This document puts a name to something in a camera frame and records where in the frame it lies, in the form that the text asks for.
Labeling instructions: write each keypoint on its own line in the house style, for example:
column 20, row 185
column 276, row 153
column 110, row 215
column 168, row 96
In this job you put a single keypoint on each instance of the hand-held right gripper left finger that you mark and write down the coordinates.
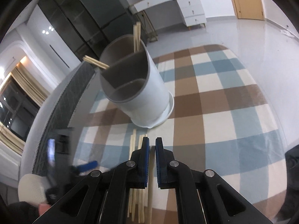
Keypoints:
column 146, row 158

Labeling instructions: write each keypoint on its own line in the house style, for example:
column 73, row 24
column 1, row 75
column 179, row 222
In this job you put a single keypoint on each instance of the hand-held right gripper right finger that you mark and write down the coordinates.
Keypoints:
column 159, row 158

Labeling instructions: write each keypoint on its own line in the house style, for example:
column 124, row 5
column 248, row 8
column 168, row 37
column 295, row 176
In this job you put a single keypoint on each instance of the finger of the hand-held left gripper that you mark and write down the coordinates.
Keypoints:
column 87, row 165

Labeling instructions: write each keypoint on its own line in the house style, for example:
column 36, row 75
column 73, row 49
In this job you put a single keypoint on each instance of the pile of wooden chopsticks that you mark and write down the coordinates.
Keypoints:
column 133, row 142

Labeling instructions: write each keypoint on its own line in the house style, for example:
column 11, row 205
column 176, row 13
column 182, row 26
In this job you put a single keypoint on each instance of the grey white utensil holder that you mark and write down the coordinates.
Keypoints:
column 151, row 93

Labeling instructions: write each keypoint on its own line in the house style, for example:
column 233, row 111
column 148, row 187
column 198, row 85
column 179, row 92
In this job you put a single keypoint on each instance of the person's left hand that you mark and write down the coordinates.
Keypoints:
column 44, row 208

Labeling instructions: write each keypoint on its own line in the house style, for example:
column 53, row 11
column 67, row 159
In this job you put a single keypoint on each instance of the dark quilted mattress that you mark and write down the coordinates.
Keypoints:
column 70, row 98

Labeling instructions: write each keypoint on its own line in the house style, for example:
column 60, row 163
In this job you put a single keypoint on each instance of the checkered tablecloth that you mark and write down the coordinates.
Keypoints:
column 222, row 121

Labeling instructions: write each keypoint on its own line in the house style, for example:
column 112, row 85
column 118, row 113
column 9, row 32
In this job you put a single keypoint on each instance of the beige curtain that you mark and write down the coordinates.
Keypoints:
column 30, row 84

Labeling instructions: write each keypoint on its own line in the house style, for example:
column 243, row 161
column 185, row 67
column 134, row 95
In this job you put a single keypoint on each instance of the dark cloth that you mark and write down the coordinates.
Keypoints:
column 292, row 165

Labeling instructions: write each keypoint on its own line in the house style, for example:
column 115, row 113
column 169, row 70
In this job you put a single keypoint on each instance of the dark glass cabinet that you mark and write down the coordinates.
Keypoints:
column 65, row 16

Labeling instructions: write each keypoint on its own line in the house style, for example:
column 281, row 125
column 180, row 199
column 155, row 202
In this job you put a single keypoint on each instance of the dark grey refrigerator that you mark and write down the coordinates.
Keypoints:
column 112, row 9

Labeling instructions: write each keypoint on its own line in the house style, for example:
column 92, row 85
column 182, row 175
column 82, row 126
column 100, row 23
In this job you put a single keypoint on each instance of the white dressing table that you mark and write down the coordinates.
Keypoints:
column 186, row 7

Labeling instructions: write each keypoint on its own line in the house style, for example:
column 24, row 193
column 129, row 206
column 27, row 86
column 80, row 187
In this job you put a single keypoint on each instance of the white crumpled cloth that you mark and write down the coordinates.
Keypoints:
column 287, row 33

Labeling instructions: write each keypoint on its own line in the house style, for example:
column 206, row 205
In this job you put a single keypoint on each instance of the light wooden door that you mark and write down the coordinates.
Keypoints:
column 247, row 0

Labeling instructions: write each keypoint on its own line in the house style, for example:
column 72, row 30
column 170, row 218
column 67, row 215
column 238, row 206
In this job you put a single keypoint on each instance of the dark window frame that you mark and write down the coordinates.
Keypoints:
column 21, row 119

